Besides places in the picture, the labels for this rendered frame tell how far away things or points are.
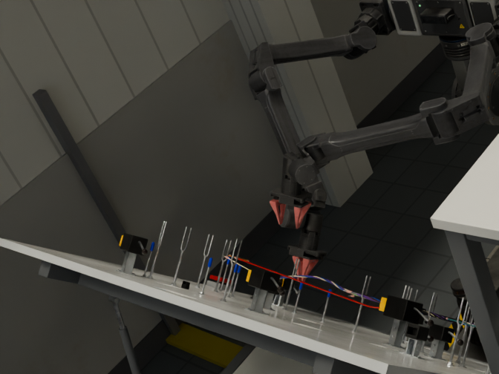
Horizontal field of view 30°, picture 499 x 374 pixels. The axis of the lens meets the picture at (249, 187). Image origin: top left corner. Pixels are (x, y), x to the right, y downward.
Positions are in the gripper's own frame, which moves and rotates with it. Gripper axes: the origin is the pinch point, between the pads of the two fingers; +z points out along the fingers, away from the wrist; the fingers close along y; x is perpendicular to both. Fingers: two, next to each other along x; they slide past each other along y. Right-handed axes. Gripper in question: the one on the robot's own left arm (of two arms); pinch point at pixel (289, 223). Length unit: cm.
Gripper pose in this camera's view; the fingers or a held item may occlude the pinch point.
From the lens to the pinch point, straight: 260.4
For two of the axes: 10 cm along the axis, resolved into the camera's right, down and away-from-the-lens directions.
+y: 8.5, 2.0, -4.8
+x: 5.2, -2.4, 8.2
